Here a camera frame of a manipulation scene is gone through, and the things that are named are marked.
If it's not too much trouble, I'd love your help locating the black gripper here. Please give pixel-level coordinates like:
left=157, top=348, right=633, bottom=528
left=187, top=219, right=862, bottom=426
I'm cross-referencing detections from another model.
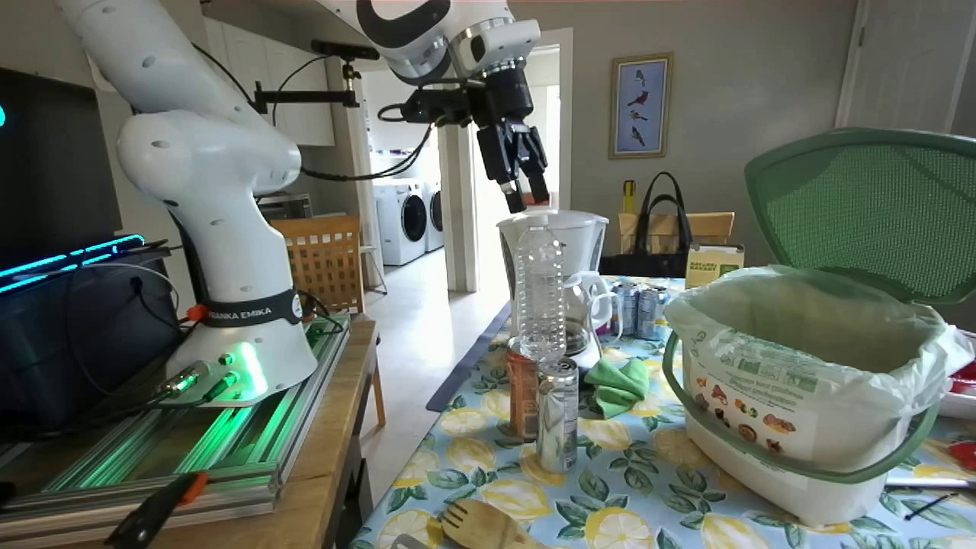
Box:
left=467, top=66, right=554, bottom=213

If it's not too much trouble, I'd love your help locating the brown spice bottle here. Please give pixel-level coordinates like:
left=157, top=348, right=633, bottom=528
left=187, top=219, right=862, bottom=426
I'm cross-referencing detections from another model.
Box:
left=503, top=337, right=544, bottom=446

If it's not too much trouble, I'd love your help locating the white washing machine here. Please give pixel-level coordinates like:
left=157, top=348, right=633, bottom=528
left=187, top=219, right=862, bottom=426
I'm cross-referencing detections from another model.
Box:
left=424, top=183, right=448, bottom=255
left=371, top=179, right=434, bottom=268

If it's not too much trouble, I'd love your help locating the framed bird picture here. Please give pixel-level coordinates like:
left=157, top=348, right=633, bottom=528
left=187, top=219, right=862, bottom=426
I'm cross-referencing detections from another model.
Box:
left=607, top=53, right=673, bottom=161

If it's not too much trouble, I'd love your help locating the black tan tote bag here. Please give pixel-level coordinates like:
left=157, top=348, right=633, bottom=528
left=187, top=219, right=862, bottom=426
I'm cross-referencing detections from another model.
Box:
left=599, top=168, right=694, bottom=280

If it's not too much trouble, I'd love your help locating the blue white drink can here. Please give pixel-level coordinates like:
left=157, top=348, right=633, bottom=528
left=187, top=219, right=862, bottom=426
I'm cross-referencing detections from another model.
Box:
left=633, top=280, right=665, bottom=341
left=610, top=280, right=642, bottom=341

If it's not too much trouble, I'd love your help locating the brown cardboard box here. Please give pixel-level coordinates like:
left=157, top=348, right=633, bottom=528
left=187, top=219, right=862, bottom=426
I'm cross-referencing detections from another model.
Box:
left=682, top=206, right=739, bottom=250

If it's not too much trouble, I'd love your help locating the brown paper bag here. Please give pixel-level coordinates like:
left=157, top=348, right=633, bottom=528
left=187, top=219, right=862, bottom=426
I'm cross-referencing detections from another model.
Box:
left=682, top=242, right=747, bottom=294

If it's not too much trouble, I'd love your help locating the green cloth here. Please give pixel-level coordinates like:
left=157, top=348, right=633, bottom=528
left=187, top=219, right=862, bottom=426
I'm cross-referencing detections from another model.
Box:
left=582, top=353, right=656, bottom=420

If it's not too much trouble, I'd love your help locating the yellow floral tablecloth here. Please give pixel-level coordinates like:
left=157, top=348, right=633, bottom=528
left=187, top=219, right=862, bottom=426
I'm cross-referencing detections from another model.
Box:
left=348, top=271, right=976, bottom=549

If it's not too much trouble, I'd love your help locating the green bin lid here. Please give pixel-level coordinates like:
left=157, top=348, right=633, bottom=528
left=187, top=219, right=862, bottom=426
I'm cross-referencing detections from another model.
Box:
left=741, top=126, right=976, bottom=309

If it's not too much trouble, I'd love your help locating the wooden salad fork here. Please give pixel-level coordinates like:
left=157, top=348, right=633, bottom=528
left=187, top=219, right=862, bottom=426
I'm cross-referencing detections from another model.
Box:
left=436, top=498, right=538, bottom=549

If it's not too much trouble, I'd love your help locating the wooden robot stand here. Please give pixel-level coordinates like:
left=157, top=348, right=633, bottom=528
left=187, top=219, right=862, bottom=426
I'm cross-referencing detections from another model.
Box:
left=0, top=313, right=380, bottom=549

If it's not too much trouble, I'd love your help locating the white panel door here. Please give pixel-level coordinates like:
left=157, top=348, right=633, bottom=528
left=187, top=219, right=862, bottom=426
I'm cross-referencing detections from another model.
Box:
left=834, top=0, right=976, bottom=138

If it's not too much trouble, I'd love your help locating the black monitor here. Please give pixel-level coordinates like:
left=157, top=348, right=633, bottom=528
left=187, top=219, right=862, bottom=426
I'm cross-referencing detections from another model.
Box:
left=0, top=65, right=124, bottom=268

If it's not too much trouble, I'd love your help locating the black computer case blue light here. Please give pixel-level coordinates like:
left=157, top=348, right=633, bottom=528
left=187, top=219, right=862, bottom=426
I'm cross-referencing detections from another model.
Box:
left=0, top=229, right=191, bottom=443

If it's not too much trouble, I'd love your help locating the orange black clamp tool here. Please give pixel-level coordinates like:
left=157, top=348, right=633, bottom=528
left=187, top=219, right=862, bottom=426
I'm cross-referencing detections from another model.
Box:
left=105, top=470, right=213, bottom=549

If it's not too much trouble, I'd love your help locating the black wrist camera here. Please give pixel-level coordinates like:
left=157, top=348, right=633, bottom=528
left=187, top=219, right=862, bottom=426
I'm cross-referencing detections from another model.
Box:
left=377, top=81, right=475, bottom=130

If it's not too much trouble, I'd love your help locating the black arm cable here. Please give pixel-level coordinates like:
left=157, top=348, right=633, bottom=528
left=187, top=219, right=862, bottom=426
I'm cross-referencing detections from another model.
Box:
left=264, top=55, right=436, bottom=187

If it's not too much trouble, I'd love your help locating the black stereo camera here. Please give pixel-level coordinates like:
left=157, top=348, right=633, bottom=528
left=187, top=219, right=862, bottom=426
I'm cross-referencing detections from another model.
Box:
left=309, top=39, right=380, bottom=61

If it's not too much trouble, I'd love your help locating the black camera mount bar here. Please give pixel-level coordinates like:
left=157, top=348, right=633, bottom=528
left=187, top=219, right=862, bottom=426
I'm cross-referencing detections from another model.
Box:
left=235, top=81, right=363, bottom=117

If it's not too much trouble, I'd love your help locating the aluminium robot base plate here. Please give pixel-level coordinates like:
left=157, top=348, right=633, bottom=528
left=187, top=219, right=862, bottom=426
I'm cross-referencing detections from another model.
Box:
left=0, top=312, right=354, bottom=524

